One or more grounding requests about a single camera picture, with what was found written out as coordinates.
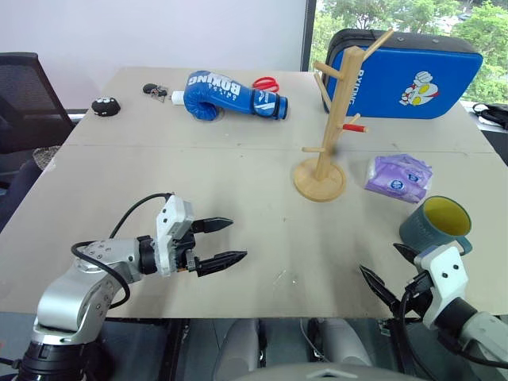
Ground grey mesh chair part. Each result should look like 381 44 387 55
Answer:
33 144 63 170

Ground black round plush with eyes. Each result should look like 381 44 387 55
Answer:
91 96 121 117

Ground blue kick pad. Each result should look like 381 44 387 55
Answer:
324 28 484 119

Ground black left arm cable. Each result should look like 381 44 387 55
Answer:
70 192 175 311

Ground blue boxing glove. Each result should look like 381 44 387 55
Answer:
183 70 290 122

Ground dark window frame post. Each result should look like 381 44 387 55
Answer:
300 0 318 72

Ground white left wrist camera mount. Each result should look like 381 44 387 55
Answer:
153 194 195 278

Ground dark blue chair seat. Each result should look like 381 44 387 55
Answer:
0 158 43 233

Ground red handled scissors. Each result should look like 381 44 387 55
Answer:
252 76 280 94

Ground black mesh office chair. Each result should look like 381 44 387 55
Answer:
0 52 76 156

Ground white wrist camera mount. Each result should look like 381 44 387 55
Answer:
153 194 195 278
413 241 469 330

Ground teal mug yellow inside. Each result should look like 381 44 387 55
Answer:
398 195 474 255

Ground black key bundle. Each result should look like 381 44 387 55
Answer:
142 83 170 103

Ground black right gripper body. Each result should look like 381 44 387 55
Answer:
391 271 436 322

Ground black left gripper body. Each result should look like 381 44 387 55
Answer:
173 221 202 275

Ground purple tissue pack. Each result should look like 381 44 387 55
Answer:
364 153 433 204

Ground grey robot torso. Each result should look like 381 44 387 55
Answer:
245 363 421 381

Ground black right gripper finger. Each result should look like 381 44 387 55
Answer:
359 265 402 314
393 242 418 264

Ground black bag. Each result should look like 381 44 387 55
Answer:
471 102 508 132

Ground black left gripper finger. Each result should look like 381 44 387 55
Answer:
196 250 248 278
193 216 234 234

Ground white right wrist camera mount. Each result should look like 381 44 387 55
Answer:
413 241 469 330

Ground grey rounded robot leg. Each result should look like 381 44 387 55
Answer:
216 318 261 374
317 318 372 368

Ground wooden mug tree stand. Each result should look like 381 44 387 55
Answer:
293 28 394 202

